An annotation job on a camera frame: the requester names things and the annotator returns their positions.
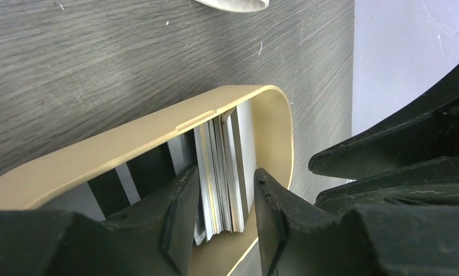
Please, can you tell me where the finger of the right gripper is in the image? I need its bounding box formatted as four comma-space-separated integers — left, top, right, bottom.
315, 160, 459, 213
308, 64, 459, 180

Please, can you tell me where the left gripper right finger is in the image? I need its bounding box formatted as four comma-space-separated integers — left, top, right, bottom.
254, 168, 459, 275

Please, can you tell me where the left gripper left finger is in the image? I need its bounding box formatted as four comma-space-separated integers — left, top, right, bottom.
0, 166, 199, 275

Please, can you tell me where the white black-striped card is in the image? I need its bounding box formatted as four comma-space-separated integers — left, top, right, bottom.
41, 131, 196, 221

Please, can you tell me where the beige oval card tray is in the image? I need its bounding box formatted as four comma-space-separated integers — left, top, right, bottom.
0, 85, 294, 275

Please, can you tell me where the silver card in tray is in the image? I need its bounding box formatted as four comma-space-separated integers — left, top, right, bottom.
221, 101, 256, 232

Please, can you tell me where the white folded cloth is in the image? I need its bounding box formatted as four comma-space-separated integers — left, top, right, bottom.
195, 0, 269, 13

